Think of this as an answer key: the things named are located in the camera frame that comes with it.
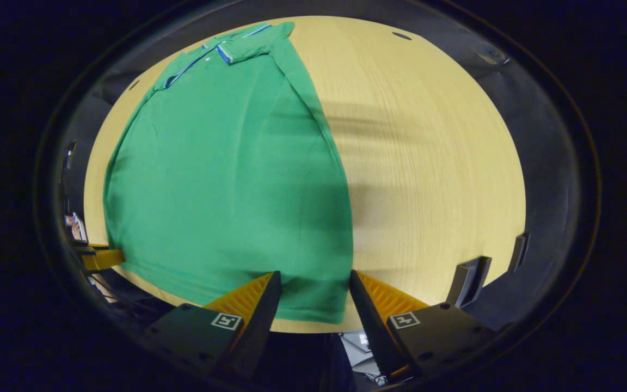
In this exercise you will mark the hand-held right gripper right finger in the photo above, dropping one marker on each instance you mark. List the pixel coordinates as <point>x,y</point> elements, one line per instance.
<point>373,326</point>

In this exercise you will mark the dark grey armrest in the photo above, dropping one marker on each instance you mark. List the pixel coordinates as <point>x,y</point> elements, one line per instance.
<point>518,251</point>

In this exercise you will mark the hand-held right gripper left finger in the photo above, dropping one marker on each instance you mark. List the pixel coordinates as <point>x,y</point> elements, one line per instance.
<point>262,326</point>

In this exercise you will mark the white paper sheets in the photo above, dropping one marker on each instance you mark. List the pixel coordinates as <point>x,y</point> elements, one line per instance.
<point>360,351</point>

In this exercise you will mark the person's dark trousers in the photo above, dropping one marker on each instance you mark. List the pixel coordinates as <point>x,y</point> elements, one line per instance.
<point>302,359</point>

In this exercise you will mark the green T-shirt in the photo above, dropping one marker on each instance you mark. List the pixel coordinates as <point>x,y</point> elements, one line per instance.
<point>226,179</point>

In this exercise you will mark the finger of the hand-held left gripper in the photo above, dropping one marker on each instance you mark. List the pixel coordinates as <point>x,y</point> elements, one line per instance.
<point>104,258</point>

